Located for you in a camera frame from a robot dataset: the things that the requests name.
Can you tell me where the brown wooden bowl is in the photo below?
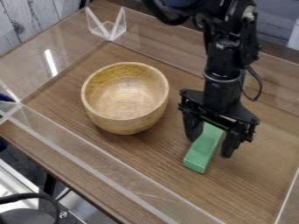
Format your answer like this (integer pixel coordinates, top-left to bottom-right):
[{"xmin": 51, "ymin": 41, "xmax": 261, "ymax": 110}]
[{"xmin": 79, "ymin": 62, "xmax": 169, "ymax": 135}]

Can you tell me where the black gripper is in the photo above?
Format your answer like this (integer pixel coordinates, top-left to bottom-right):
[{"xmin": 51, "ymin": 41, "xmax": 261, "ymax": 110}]
[{"xmin": 178, "ymin": 70, "xmax": 260, "ymax": 158}]

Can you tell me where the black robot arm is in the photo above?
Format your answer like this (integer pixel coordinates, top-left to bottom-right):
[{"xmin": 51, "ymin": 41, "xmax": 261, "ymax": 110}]
[{"xmin": 141, "ymin": 0, "xmax": 260, "ymax": 158}]

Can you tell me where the green rectangular block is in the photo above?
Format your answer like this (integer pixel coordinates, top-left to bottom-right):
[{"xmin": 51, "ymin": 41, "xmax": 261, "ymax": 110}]
[{"xmin": 182, "ymin": 123, "xmax": 224, "ymax": 174}]

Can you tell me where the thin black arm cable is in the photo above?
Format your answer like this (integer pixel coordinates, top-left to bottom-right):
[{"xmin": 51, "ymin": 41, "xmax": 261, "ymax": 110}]
[{"xmin": 240, "ymin": 64, "xmax": 264, "ymax": 102}]

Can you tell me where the black table leg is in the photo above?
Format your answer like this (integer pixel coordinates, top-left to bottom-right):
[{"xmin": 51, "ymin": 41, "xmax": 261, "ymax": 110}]
[{"xmin": 42, "ymin": 174, "xmax": 57, "ymax": 196}]

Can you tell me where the clear acrylic enclosure wall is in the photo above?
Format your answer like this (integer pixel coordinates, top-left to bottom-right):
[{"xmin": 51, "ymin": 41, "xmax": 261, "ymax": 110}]
[{"xmin": 0, "ymin": 1, "xmax": 299, "ymax": 224}]

